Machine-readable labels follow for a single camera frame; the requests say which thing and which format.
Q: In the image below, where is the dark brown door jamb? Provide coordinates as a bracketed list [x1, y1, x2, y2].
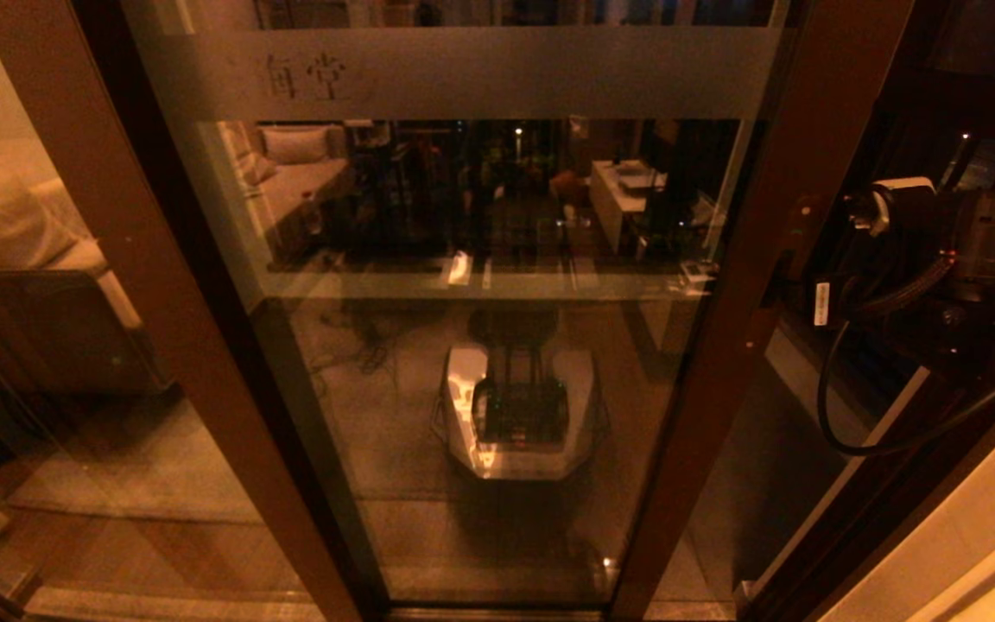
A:
[735, 380, 995, 622]

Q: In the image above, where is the brown-framed sliding glass door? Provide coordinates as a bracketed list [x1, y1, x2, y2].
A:
[74, 0, 917, 622]

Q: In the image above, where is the brown-framed fixed glass panel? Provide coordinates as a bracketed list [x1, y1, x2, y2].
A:
[0, 0, 388, 622]

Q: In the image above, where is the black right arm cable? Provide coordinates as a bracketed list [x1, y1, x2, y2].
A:
[815, 251, 995, 459]

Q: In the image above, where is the black balcony railing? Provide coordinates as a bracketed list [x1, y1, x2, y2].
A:
[886, 0, 995, 191]

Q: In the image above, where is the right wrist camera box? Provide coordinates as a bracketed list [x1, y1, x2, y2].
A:
[808, 278, 840, 329]

